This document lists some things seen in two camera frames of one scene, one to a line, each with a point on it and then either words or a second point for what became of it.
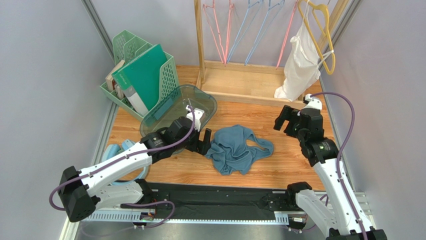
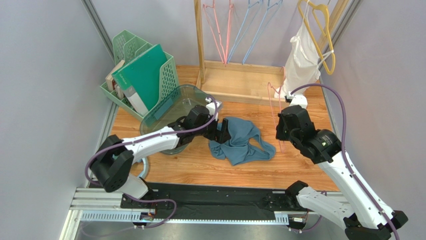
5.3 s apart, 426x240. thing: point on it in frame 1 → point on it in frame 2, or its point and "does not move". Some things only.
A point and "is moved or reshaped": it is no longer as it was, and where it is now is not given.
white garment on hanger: x=301 y=68 does not move
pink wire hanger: x=287 y=33 → x=272 y=106
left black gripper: x=199 y=146 → x=220 y=136
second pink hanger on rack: x=230 y=13 does not move
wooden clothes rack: x=248 y=82 does not move
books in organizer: x=110 y=84 does not move
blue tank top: x=233 y=148 is moved or reshaped
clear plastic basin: x=173 y=104 does not move
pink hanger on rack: x=204 y=5 does not move
